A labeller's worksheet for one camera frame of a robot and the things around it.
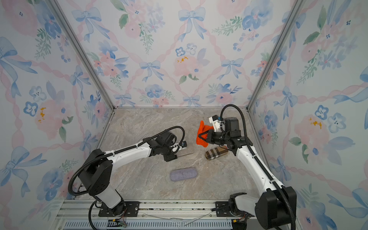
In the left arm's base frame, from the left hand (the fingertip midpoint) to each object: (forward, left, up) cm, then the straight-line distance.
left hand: (175, 150), depth 88 cm
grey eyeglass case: (-3, -5, +3) cm, 7 cm away
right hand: (0, -14, +15) cm, 21 cm away
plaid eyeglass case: (0, -25, -3) cm, 26 cm away
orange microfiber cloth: (+3, -15, +18) cm, 24 cm away
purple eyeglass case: (-13, -5, -4) cm, 15 cm away
